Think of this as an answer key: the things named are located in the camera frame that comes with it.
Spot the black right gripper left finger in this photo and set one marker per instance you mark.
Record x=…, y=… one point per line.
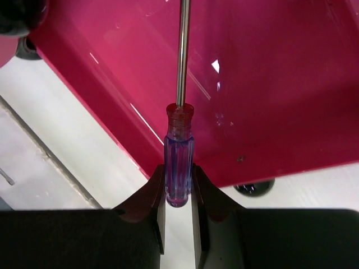
x=130, y=235

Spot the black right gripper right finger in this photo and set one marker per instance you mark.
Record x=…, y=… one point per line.
x=227, y=235

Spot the blue transparent screwdriver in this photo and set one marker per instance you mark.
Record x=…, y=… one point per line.
x=179, y=141

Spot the pink bottom drawer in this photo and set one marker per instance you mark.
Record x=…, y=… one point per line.
x=274, y=84

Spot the pink drawer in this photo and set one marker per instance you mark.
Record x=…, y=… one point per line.
x=18, y=20
x=274, y=84

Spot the green stubby screwdriver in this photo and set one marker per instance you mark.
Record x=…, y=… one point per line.
x=8, y=179

